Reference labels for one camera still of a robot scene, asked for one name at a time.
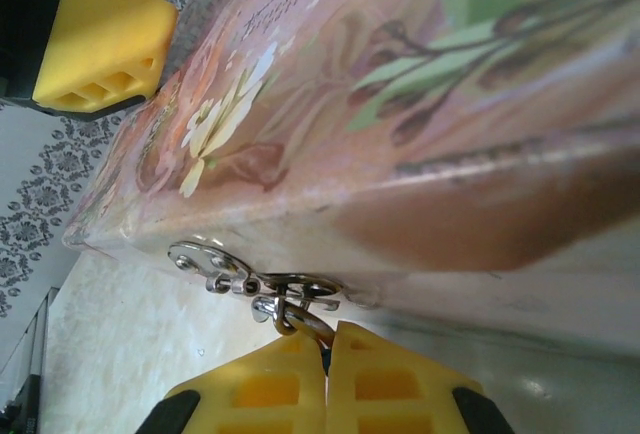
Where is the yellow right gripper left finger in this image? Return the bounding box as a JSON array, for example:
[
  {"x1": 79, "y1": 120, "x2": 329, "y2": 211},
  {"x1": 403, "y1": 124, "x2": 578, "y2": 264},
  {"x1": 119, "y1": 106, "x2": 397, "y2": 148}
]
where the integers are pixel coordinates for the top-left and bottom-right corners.
[{"x1": 142, "y1": 336, "x2": 327, "y2": 434}]

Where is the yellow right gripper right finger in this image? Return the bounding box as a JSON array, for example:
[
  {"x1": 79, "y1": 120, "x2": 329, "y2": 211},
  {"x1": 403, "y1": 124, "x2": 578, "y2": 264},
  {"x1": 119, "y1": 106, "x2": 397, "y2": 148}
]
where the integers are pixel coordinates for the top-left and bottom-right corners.
[{"x1": 325, "y1": 320, "x2": 507, "y2": 434}]

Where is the pink decorated tin box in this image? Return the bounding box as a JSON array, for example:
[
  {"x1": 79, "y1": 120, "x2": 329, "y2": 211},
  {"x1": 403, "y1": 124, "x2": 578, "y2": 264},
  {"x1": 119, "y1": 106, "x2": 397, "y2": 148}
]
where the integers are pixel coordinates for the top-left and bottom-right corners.
[{"x1": 62, "y1": 0, "x2": 640, "y2": 434}]

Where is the silver box hasp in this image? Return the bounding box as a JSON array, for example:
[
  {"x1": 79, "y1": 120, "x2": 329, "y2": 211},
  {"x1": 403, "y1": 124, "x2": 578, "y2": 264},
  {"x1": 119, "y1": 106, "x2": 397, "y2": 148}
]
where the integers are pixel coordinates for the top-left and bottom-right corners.
[{"x1": 168, "y1": 241, "x2": 345, "y2": 323}]

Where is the aluminium table side rail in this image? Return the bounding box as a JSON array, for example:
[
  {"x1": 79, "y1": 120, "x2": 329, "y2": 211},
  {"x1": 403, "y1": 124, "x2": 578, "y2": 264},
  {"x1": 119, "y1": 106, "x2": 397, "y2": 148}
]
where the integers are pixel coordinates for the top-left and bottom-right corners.
[{"x1": 0, "y1": 286, "x2": 59, "y2": 434}]

